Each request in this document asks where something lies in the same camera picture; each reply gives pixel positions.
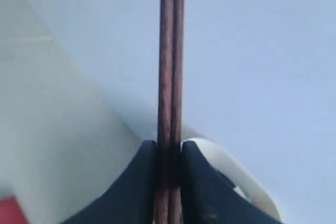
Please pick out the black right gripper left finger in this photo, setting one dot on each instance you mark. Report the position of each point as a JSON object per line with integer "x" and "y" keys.
{"x": 130, "y": 199}

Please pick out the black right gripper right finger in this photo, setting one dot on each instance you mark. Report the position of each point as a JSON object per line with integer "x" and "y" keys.
{"x": 215, "y": 192}

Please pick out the red tablecloth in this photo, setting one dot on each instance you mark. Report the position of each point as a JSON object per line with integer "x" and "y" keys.
{"x": 11, "y": 212}

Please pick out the cream plastic storage bin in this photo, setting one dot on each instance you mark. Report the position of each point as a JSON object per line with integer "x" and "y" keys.
{"x": 236, "y": 171}

